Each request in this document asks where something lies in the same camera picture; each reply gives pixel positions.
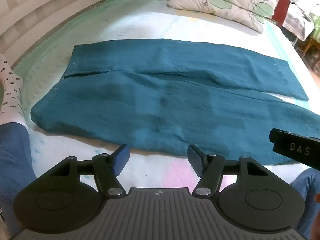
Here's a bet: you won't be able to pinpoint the white wooden bed frame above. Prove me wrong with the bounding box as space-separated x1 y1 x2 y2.
0 0 143 68

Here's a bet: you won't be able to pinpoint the person's right knee in jeans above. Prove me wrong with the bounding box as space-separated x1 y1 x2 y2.
289 167 320 240

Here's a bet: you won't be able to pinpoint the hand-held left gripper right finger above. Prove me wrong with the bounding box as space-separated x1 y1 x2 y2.
187 144 272 197

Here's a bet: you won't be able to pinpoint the white patterned pillow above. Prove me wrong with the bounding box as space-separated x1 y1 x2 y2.
0 53 27 127

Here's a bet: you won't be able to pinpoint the wooden chair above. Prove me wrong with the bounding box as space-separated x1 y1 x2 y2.
295 34 320 76

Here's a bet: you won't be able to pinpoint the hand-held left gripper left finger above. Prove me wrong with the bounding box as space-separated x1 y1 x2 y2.
47 144 131 197

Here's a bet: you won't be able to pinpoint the red cloth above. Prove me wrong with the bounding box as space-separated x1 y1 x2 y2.
272 0 291 27

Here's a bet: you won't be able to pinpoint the floral print pillow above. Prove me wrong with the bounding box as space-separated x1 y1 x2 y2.
167 0 278 33

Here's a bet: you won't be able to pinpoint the person's left leg in jeans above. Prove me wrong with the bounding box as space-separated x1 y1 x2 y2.
0 121 38 240

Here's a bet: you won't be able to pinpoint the teal pants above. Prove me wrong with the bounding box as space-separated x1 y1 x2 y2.
30 38 320 166

